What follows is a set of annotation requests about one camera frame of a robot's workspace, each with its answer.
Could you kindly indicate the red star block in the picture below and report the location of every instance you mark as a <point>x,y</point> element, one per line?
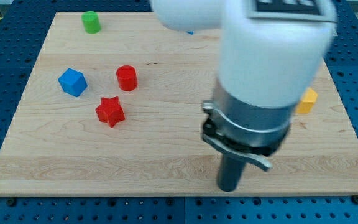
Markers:
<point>110,111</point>

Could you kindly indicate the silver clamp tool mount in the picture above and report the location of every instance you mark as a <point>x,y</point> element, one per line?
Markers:
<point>243,132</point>

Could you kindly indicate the yellow block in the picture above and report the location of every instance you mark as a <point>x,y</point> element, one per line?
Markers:
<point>307,102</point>

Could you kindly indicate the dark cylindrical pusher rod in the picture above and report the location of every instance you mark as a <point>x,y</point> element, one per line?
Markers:
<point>229,174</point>

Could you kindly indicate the red cylinder block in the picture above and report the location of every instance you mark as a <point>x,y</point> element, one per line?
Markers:
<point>127,78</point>

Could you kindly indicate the green cylinder block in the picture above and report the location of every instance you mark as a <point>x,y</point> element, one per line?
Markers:
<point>90,22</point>

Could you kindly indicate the blue cube block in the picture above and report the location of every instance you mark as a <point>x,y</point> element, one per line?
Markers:
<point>73,82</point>

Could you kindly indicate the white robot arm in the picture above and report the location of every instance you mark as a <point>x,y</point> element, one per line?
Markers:
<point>270,52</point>

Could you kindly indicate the wooden board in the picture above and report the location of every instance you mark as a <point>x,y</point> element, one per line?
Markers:
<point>57,147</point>

